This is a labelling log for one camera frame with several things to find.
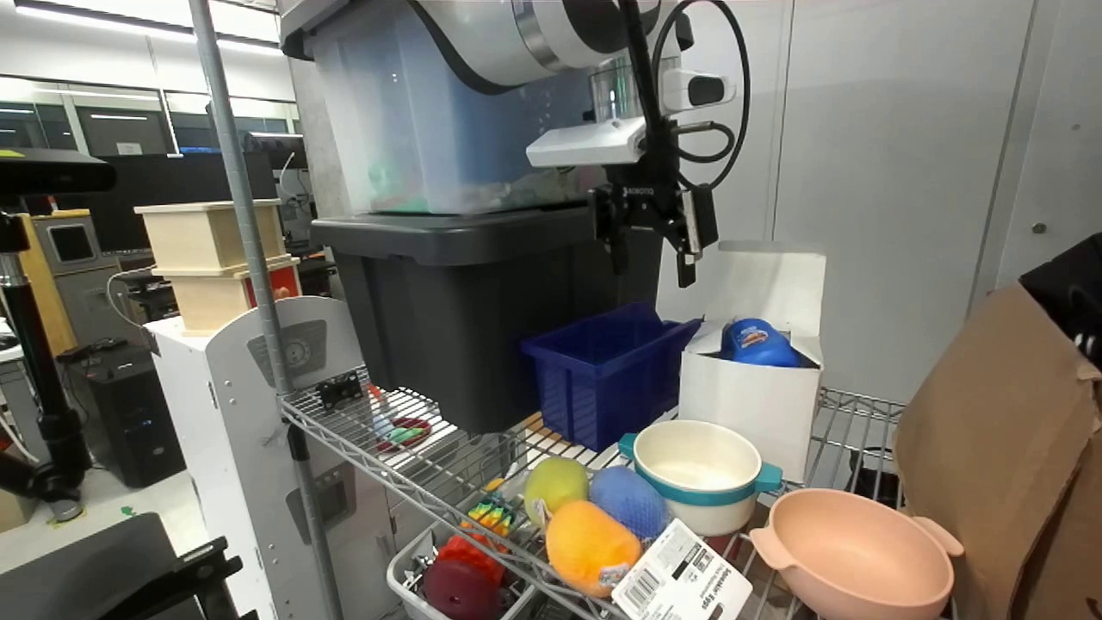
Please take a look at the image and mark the blue plastic bin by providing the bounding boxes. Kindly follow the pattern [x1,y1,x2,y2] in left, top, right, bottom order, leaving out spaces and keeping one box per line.
[519,305,699,451]

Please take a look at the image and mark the brown cardboard box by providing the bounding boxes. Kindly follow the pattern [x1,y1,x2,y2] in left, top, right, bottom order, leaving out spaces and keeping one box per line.
[897,285,1102,620]

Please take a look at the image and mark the white barcode label tag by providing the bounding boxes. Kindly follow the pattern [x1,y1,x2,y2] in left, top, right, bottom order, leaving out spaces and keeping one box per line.
[612,520,751,620]

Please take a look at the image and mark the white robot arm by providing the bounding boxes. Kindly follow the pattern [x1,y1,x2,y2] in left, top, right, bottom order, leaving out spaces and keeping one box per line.
[411,0,755,285]

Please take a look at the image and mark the blue cap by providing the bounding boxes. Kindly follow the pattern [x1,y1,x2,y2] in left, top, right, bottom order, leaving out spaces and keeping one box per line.
[719,315,807,369]

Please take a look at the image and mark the clear plastic storage box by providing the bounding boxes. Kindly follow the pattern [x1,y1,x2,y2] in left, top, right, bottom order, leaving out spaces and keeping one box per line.
[280,0,600,215]

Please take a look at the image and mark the dark grey storage tote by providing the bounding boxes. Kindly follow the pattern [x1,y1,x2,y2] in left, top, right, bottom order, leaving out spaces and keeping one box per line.
[313,204,662,434]

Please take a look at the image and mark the peach bowl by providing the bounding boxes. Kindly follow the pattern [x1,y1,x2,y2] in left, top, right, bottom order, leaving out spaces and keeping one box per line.
[749,489,963,620]

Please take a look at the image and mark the white cabinet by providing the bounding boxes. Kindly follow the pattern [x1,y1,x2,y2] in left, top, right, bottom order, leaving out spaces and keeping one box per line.
[151,311,387,620]

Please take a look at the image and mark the red toy in basket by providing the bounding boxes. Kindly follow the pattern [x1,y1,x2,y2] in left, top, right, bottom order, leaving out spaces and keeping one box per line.
[425,536,504,620]

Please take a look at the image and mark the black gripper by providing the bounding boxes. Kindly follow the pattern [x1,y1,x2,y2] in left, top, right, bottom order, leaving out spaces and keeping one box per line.
[588,187,719,290]

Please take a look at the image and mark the white bowl with teal rim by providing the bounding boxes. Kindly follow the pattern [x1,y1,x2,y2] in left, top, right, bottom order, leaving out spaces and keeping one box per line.
[618,420,782,536]

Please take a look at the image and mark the beige stacked containers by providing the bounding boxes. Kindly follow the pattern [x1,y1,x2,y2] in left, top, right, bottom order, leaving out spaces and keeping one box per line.
[139,200,254,335]

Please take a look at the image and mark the white cardboard box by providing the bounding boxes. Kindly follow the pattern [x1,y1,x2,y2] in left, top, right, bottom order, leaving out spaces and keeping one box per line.
[655,243,828,482]

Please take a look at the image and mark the wire shelf rack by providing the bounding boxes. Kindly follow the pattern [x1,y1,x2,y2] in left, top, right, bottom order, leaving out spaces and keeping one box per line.
[185,0,911,620]

